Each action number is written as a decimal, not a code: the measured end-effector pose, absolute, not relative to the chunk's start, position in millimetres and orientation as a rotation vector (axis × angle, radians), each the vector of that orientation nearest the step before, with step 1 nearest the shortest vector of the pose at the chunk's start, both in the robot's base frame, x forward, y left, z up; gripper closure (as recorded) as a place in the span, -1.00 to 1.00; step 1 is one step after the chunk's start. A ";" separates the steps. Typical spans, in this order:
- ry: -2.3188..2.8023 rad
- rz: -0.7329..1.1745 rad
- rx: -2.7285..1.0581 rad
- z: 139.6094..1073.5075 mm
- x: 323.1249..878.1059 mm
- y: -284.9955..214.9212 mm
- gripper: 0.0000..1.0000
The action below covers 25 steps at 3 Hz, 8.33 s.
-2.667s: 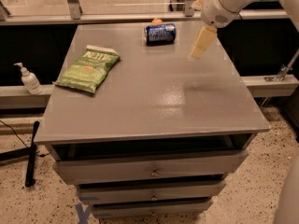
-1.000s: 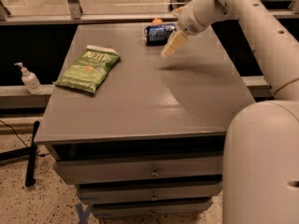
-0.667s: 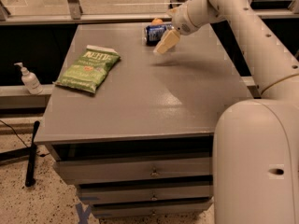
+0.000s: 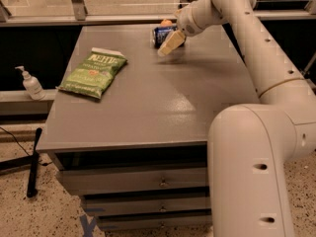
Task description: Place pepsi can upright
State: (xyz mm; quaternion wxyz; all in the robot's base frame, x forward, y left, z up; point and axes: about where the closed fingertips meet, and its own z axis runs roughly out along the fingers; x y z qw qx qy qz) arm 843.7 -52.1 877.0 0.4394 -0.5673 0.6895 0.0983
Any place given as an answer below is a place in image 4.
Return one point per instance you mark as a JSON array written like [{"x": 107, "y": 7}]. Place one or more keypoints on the grey top drawer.
[{"x": 132, "y": 179}]

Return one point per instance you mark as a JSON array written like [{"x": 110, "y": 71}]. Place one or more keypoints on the black tripod leg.
[{"x": 31, "y": 161}]

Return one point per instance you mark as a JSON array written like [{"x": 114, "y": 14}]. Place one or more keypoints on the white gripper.
[{"x": 188, "y": 21}]

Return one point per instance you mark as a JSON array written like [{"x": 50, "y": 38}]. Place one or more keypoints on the grey drawer cabinet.
[{"x": 157, "y": 111}]

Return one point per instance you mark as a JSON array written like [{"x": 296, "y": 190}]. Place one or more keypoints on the grey drawer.
[
  {"x": 159, "y": 221},
  {"x": 132, "y": 179},
  {"x": 123, "y": 206}
]

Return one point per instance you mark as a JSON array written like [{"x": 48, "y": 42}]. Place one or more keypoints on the grey bottom drawer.
[{"x": 159, "y": 221}]

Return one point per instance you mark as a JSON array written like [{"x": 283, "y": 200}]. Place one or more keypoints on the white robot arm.
[{"x": 248, "y": 144}]

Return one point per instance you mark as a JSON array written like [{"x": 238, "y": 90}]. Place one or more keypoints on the white pump dispenser bottle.
[{"x": 31, "y": 84}]

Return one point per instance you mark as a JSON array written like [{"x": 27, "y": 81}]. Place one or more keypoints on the orange fruit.
[{"x": 166, "y": 23}]

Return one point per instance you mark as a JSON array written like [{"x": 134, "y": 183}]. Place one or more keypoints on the green kettle chips bag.
[{"x": 95, "y": 73}]

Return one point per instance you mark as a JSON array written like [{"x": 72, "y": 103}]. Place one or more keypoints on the blue pepsi can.
[{"x": 160, "y": 33}]

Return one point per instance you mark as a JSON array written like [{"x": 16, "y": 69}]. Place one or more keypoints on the grey metal railing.
[{"x": 85, "y": 12}]

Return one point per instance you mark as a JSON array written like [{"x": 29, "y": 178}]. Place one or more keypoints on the grey middle drawer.
[{"x": 123, "y": 206}]

